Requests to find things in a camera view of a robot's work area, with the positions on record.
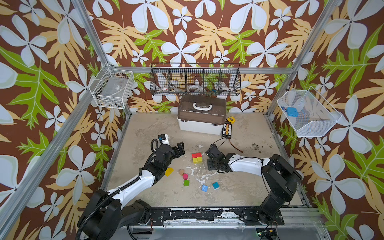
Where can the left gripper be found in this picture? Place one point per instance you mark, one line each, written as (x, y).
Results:
(181, 149)

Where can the red rectangular block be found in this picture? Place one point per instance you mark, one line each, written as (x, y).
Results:
(196, 155)

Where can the blue letter cube block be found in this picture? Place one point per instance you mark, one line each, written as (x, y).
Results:
(204, 188)

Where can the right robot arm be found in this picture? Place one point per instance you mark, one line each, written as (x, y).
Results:
(280, 178)

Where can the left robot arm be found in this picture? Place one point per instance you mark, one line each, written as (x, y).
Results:
(103, 214)

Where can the teal cube block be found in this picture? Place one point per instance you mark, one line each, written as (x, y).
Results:
(216, 185)

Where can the yellow wedge block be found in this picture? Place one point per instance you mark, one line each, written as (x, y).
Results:
(169, 171)

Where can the black battery holder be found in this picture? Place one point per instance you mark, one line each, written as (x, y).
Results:
(227, 131)

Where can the brown lid storage box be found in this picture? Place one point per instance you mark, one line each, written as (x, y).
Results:
(202, 114)

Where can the blue object in basket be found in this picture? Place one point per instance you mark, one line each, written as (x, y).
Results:
(292, 112)

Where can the white mesh basket right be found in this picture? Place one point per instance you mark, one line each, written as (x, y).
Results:
(316, 115)

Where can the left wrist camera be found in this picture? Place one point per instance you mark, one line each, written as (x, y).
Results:
(163, 139)

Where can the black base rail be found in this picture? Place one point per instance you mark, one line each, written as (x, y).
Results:
(151, 216)

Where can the black wire basket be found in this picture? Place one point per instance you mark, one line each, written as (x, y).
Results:
(207, 79)

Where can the white wire basket left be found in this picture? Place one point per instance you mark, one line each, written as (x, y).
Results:
(112, 88)

